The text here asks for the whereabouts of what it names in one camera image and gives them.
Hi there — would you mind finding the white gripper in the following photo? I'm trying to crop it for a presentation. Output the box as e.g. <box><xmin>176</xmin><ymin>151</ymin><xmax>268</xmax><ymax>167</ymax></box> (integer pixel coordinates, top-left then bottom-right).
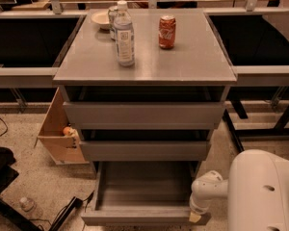
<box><xmin>189</xmin><ymin>170</ymin><xmax>223</xmax><ymax>223</ymax></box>

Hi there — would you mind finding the grey bottom drawer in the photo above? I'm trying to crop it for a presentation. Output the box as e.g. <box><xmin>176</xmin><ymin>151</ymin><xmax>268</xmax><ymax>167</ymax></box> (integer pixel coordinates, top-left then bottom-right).
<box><xmin>81</xmin><ymin>161</ymin><xmax>212</xmax><ymax>227</ymax></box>

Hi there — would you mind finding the grey drawer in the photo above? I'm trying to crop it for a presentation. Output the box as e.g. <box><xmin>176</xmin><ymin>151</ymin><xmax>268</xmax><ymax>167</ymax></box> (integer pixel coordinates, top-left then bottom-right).
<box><xmin>81</xmin><ymin>161</ymin><xmax>212</xmax><ymax>227</ymax></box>
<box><xmin>80</xmin><ymin>141</ymin><xmax>211</xmax><ymax>162</ymax></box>
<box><xmin>63</xmin><ymin>102</ymin><xmax>224</xmax><ymax>130</ymax></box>

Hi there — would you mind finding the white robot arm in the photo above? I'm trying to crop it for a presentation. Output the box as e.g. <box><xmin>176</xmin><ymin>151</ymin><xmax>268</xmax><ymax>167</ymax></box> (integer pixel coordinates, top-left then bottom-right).
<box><xmin>189</xmin><ymin>150</ymin><xmax>289</xmax><ymax>231</ymax></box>

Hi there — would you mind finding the grey middle drawer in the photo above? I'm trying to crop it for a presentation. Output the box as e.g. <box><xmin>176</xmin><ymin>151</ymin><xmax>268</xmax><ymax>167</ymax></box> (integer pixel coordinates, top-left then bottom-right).
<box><xmin>80</xmin><ymin>141</ymin><xmax>211</xmax><ymax>162</ymax></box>

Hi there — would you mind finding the grey drawer cabinet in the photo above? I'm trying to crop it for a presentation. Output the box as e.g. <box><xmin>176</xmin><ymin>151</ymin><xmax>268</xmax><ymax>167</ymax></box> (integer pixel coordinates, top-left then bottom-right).
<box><xmin>53</xmin><ymin>7</ymin><xmax>238</xmax><ymax>178</ymax></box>

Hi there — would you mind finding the grey top drawer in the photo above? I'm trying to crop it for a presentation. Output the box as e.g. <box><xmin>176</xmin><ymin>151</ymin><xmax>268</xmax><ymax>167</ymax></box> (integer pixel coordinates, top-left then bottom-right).
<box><xmin>63</xmin><ymin>102</ymin><xmax>224</xmax><ymax>130</ymax></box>

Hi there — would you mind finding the black table leg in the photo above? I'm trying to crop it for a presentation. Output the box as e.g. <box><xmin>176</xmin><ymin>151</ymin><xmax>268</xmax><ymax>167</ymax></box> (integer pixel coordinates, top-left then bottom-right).
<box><xmin>223</xmin><ymin>111</ymin><xmax>244</xmax><ymax>153</ymax></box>

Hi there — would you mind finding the black power strip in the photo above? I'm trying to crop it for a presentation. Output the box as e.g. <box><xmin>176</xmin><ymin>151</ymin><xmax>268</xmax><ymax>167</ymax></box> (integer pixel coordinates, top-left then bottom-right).
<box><xmin>48</xmin><ymin>197</ymin><xmax>83</xmax><ymax>231</ymax></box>

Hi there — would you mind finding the cardboard box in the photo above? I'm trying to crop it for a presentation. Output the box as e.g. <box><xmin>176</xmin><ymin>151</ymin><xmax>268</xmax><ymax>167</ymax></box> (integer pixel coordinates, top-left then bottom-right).
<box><xmin>37</xmin><ymin>90</ymin><xmax>87</xmax><ymax>165</ymax></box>

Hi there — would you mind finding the orange fruit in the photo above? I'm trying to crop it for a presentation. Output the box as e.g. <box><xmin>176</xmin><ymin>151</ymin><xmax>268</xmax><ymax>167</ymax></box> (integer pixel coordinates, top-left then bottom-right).
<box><xmin>63</xmin><ymin>126</ymin><xmax>71</xmax><ymax>136</ymax></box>

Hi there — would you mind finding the plastic bottle on floor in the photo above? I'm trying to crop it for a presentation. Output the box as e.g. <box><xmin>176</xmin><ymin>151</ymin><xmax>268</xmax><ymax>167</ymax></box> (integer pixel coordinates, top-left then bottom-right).
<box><xmin>19</xmin><ymin>197</ymin><xmax>43</xmax><ymax>219</ymax></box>

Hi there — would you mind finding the red cola can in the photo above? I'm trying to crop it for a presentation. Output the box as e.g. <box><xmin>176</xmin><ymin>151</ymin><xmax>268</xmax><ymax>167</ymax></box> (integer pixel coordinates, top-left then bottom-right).
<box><xmin>159</xmin><ymin>14</ymin><xmax>176</xmax><ymax>49</ymax></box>

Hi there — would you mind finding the black chair base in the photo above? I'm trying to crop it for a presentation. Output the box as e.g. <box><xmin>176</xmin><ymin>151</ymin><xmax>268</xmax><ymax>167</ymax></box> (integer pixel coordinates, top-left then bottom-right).
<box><xmin>0</xmin><ymin>147</ymin><xmax>41</xmax><ymax>231</ymax></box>

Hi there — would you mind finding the clear plastic water bottle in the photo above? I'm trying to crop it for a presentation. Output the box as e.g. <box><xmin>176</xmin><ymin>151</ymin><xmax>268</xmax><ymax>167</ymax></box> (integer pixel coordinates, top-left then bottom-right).
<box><xmin>114</xmin><ymin>0</ymin><xmax>135</xmax><ymax>66</ymax></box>

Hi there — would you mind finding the white bowl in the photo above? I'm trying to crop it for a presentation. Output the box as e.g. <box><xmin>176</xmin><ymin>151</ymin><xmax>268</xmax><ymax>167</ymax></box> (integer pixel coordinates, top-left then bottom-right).
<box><xmin>92</xmin><ymin>11</ymin><xmax>110</xmax><ymax>30</ymax></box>

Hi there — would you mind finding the left grey table frame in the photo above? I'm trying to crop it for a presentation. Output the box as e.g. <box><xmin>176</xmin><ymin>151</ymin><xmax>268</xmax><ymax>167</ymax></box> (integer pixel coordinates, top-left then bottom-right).
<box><xmin>0</xmin><ymin>11</ymin><xmax>86</xmax><ymax>89</ymax></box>

